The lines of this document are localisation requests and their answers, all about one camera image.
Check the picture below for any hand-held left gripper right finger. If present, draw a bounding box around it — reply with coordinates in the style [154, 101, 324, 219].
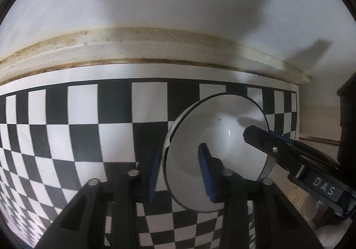
[198, 143, 318, 249]

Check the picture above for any black white checkered cloth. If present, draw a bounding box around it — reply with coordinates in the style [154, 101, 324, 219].
[0, 64, 299, 249]

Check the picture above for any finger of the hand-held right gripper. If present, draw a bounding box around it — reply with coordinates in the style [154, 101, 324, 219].
[243, 125, 306, 180]
[268, 131, 341, 169]

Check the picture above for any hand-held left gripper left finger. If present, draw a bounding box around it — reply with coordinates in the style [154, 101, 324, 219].
[36, 146, 163, 249]

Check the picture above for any white bowl with dark rim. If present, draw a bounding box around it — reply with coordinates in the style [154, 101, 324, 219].
[162, 93, 276, 213]

